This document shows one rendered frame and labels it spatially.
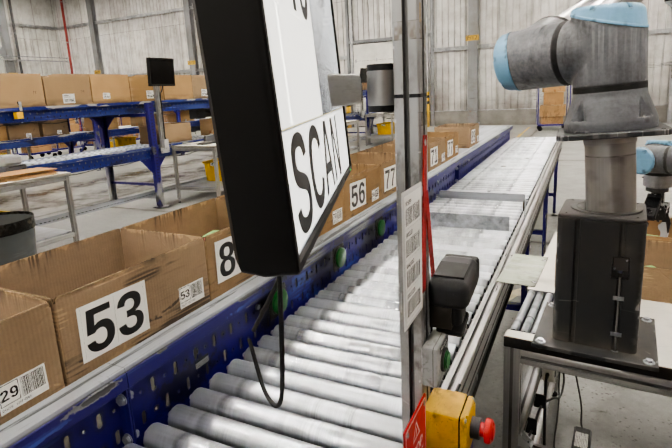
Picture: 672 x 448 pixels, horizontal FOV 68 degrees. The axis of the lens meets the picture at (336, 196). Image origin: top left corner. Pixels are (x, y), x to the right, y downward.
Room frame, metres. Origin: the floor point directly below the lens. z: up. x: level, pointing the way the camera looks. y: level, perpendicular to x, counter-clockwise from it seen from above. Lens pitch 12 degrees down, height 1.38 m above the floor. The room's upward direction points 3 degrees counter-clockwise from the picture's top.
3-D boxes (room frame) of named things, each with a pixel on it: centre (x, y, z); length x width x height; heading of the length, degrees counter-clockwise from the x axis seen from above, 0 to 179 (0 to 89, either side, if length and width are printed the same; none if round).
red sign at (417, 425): (0.67, -0.11, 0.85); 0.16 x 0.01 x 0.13; 153
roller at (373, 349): (1.17, -0.03, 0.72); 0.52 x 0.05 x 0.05; 63
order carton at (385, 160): (2.44, -0.16, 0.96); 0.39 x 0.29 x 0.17; 153
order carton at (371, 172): (2.09, 0.01, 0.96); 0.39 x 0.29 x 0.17; 153
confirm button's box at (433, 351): (0.73, -0.15, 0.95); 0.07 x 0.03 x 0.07; 153
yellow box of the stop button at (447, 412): (0.75, -0.19, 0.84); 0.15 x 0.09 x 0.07; 153
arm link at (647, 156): (1.65, -1.06, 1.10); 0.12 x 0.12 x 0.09; 37
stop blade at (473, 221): (2.18, -0.54, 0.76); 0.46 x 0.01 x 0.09; 63
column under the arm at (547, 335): (1.14, -0.63, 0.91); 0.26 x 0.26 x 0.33; 59
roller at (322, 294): (1.40, -0.15, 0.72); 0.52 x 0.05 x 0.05; 63
